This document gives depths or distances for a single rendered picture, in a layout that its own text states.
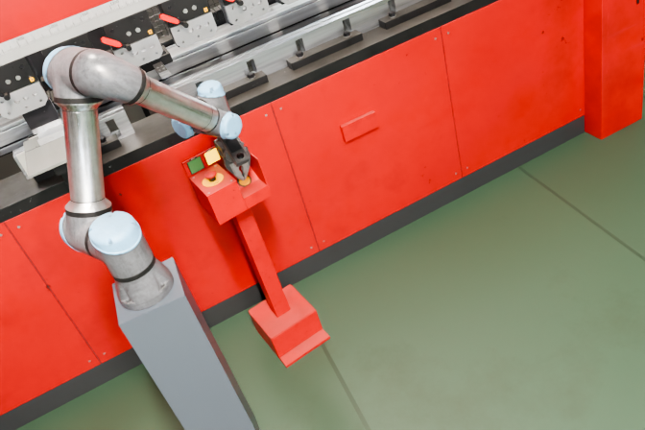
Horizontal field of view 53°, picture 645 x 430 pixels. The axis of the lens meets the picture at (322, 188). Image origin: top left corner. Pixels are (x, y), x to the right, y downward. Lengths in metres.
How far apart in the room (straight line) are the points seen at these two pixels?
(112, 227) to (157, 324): 0.29
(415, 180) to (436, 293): 0.52
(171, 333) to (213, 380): 0.23
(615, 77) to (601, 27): 0.28
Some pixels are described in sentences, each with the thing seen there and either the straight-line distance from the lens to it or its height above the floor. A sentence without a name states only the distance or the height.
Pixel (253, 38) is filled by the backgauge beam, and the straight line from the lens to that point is 2.66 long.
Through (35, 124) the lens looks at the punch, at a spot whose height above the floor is 1.04.
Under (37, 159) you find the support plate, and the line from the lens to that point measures 2.19.
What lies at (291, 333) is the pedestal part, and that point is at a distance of 2.47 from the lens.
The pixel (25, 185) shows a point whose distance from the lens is 2.38.
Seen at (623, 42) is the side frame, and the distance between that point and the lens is 3.14.
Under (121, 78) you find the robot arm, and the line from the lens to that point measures 1.60.
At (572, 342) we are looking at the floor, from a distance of 2.40.
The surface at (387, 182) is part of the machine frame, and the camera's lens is 2.72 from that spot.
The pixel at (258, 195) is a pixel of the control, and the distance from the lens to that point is 2.12.
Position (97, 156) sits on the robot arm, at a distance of 1.74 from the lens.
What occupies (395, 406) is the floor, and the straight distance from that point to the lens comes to 2.28.
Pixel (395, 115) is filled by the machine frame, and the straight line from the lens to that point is 2.60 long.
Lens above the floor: 1.86
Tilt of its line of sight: 35 degrees down
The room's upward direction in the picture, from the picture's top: 17 degrees counter-clockwise
